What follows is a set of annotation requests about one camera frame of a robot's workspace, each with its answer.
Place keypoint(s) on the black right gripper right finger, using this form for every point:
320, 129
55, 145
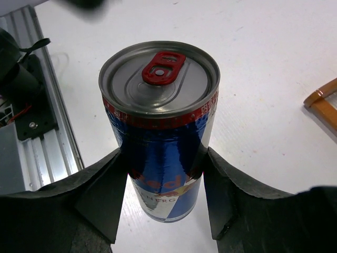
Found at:
249, 216

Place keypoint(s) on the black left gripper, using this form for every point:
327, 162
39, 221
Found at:
90, 10

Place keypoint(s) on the orange wooden shelf rack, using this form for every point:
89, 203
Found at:
321, 105

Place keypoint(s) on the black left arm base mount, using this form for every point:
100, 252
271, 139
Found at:
25, 88

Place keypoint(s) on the silver blue can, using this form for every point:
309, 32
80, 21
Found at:
160, 98

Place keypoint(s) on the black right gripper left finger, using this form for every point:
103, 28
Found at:
77, 214

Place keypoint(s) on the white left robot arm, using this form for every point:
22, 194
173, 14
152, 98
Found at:
10, 50

